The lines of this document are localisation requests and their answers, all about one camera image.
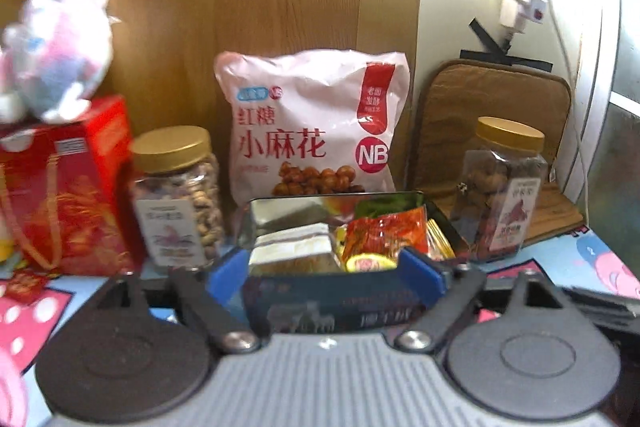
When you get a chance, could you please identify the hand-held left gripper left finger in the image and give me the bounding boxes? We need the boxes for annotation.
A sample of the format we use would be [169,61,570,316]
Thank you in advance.
[97,249,261,354]

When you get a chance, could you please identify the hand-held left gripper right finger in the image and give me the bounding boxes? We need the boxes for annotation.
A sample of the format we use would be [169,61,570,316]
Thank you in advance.
[397,247,568,353]

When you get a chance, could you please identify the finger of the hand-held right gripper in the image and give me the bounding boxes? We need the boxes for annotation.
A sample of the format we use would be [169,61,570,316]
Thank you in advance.
[560,285,640,338]

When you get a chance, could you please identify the yellow snack packet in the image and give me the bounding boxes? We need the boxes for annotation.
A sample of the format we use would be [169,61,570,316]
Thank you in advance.
[425,218,457,261]

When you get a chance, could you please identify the yellow jelly cup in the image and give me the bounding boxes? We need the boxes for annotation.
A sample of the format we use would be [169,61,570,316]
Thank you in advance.
[346,253,399,274]

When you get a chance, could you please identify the red snack packet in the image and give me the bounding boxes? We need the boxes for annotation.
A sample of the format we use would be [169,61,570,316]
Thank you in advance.
[344,207,431,269]

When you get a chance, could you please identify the white wafer packet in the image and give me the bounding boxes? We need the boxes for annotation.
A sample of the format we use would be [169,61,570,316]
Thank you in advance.
[248,222,342,276]

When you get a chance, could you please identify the green snack packet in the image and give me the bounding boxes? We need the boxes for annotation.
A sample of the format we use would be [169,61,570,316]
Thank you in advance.
[356,199,402,219]

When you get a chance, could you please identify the dark tin box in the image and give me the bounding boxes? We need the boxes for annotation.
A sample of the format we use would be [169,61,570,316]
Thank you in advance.
[234,190,472,336]

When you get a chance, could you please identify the gold lid nut jar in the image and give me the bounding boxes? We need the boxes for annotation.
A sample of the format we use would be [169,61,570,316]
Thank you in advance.
[129,126,225,271]

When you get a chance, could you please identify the gold lid walnut jar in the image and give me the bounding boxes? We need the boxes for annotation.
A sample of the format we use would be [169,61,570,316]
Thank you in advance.
[449,116,549,264]

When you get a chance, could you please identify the wooden board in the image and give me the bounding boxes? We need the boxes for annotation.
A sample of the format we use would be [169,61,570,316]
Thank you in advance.
[520,183,586,249]

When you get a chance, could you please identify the brown cushion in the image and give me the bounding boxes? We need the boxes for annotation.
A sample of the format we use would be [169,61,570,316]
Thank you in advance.
[406,59,573,219]

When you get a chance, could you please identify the metal cabinet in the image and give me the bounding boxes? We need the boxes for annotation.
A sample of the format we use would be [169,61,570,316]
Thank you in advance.
[610,0,640,233]

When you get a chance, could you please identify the pink snack bag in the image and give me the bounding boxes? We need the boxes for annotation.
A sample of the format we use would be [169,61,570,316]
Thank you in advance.
[213,50,412,208]

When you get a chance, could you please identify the red gift box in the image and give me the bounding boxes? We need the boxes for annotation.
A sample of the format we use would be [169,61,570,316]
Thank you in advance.
[0,94,147,279]

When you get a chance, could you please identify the red envelope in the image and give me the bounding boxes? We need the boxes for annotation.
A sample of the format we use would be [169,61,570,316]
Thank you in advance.
[0,270,52,304]

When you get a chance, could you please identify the printed blanket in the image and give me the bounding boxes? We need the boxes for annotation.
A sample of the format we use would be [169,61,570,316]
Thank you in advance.
[0,226,640,427]

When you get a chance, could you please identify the black tape strip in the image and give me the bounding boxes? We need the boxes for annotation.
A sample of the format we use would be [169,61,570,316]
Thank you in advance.
[460,19,555,73]

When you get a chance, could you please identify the pink plush toy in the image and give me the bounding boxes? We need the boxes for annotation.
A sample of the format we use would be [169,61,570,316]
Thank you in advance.
[0,0,115,126]

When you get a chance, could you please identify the white charger plug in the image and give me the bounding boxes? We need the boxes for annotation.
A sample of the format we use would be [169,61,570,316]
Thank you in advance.
[499,0,547,36]

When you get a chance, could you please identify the white cable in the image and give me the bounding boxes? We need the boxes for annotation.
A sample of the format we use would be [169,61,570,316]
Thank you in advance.
[542,0,592,220]

